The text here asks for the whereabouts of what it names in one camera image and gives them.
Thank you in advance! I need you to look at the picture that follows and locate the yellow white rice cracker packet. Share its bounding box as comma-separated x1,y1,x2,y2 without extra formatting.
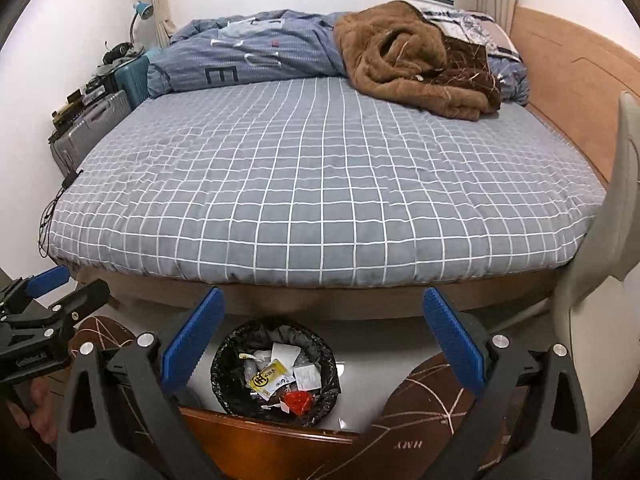
248,361,295,401

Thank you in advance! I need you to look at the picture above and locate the white paper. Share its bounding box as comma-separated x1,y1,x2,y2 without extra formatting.
271,342,302,372

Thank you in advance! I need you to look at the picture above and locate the red plastic bag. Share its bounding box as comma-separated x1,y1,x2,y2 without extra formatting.
281,390,314,417

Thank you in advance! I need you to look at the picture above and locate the black lined trash bin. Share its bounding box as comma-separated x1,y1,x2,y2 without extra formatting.
210,316,341,427

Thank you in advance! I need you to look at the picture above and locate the brown patterned floor mat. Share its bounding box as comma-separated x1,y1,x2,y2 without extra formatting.
319,351,526,480

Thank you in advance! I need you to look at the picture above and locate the grey hard suitcase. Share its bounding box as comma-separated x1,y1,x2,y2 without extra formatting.
48,90,131,177

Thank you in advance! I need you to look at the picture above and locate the teal suitcase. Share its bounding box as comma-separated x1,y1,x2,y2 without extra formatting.
114,55,150,110

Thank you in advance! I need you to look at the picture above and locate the grey checked bed sheet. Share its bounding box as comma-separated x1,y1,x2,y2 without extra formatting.
50,78,604,288

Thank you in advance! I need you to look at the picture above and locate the blue desk lamp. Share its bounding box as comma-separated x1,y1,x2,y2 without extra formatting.
129,1,154,44

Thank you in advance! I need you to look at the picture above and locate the wooden headboard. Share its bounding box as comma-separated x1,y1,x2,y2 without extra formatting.
511,6,639,182

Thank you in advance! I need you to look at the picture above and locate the blue striped duvet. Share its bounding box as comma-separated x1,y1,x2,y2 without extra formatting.
148,10,347,98

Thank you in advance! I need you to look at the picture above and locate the brown fleece blanket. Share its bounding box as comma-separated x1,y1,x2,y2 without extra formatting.
334,0,501,122

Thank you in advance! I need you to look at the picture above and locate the patterned pillow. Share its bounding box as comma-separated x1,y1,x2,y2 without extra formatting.
416,3,532,106

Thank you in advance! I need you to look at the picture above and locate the black charger with cable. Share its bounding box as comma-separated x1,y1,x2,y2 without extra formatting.
37,169,84,259

